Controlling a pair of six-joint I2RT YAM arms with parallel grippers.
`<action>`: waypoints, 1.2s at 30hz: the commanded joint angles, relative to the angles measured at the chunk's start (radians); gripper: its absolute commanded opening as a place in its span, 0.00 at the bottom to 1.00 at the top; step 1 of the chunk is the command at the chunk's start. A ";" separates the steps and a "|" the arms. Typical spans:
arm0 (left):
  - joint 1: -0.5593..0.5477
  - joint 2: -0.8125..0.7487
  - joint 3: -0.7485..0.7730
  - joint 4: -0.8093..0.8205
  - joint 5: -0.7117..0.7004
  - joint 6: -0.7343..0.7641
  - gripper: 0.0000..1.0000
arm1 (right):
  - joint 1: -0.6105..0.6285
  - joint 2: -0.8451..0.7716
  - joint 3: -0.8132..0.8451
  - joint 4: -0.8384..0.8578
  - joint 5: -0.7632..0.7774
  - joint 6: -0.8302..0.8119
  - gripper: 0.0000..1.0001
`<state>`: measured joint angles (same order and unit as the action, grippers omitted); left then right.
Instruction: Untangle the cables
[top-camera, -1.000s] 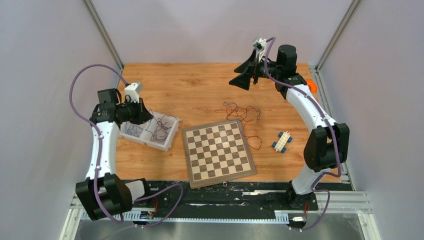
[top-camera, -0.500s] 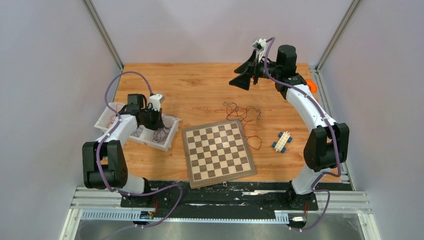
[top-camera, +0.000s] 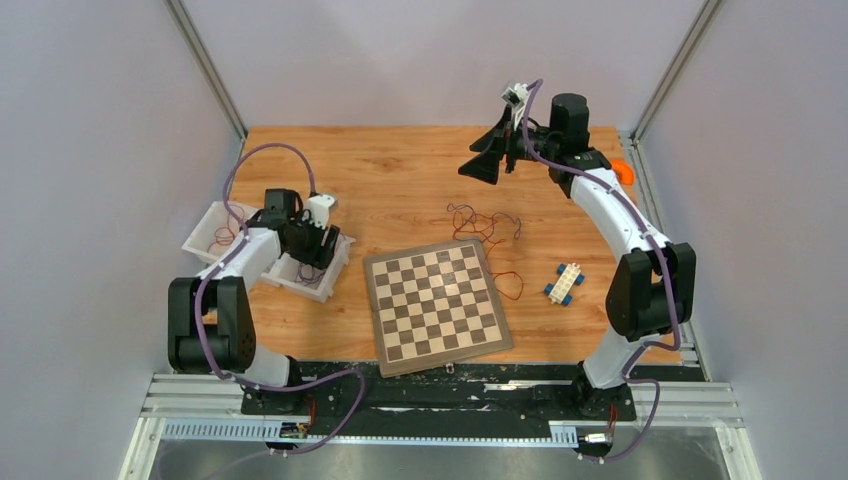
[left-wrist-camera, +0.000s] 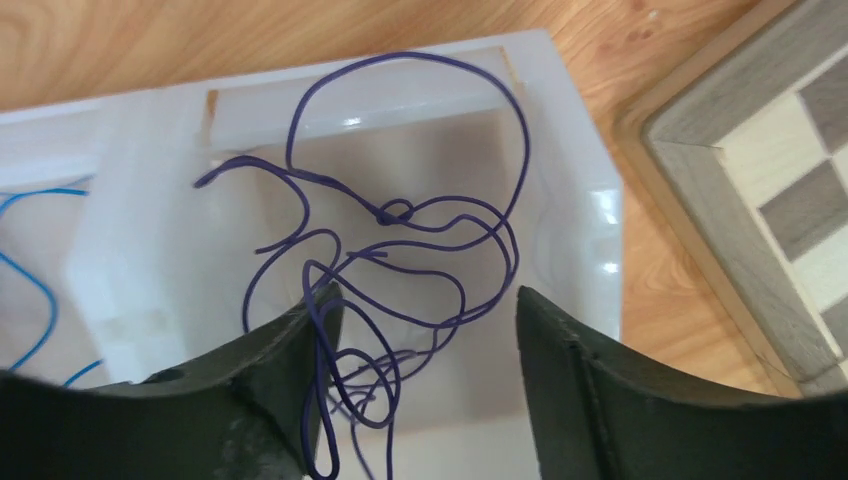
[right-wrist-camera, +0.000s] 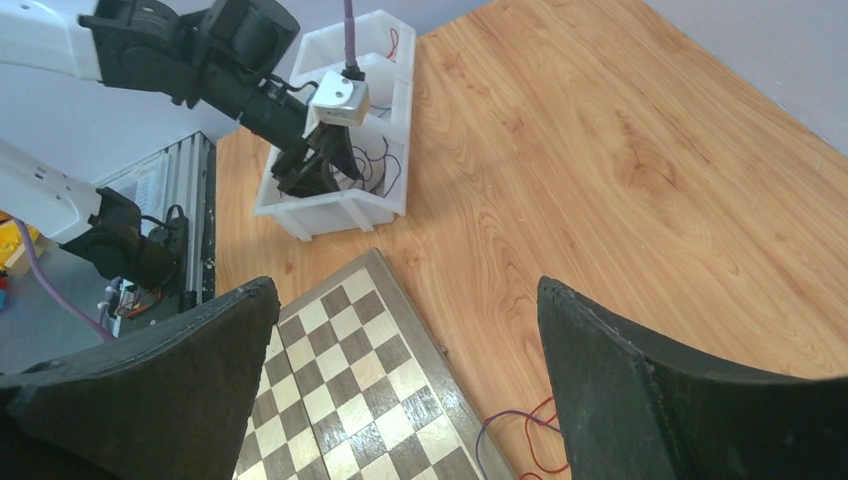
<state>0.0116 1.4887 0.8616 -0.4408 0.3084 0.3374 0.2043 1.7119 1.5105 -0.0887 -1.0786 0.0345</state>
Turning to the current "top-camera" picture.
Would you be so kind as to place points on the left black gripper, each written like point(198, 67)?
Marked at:
point(319, 256)

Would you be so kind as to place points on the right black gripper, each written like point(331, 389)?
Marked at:
point(485, 166)

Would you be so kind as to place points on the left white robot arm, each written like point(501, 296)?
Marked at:
point(210, 324)

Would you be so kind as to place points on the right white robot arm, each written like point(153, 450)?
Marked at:
point(651, 293)

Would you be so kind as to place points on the white plastic compartment tray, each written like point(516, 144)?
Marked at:
point(212, 236)

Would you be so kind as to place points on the orange curved plastic piece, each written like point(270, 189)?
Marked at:
point(623, 171)

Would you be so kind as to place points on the wooden chessboard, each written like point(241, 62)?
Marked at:
point(434, 305)

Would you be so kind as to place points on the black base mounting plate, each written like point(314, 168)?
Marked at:
point(475, 400)

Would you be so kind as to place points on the white blue toy car chassis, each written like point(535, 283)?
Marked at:
point(569, 275)

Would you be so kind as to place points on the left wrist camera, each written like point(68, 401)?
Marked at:
point(320, 208)

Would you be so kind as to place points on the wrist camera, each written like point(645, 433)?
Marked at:
point(320, 208)
point(515, 95)

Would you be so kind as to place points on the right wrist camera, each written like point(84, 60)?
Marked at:
point(515, 95)

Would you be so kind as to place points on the aluminium frame rail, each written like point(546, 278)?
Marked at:
point(196, 406)

